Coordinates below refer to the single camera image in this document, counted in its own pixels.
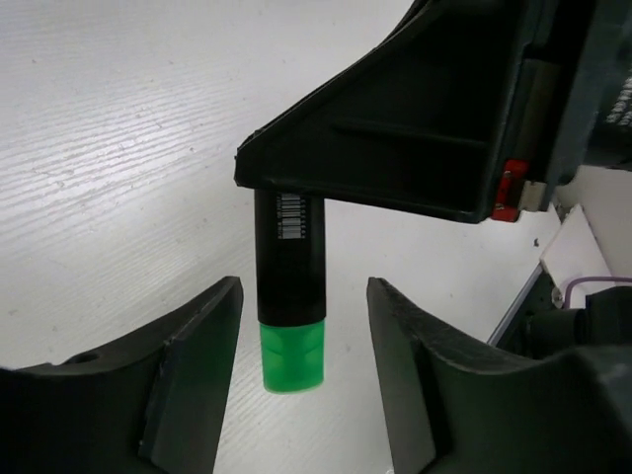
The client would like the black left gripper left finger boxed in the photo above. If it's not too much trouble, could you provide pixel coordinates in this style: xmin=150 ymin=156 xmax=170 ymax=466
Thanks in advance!
xmin=1 ymin=276 xmax=243 ymax=473

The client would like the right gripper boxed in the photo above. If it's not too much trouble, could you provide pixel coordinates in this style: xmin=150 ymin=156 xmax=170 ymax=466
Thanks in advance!
xmin=493 ymin=1 xmax=631 ymax=222

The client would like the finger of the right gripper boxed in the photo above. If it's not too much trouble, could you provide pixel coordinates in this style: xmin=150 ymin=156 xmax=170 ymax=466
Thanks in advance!
xmin=234 ymin=1 xmax=543 ymax=223

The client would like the black green-capped highlighter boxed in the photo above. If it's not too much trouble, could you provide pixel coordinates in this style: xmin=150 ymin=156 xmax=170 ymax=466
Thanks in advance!
xmin=254 ymin=190 xmax=327 ymax=394

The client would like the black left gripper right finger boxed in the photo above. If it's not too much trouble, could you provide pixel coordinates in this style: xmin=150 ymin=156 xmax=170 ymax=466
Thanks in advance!
xmin=366 ymin=277 xmax=631 ymax=473

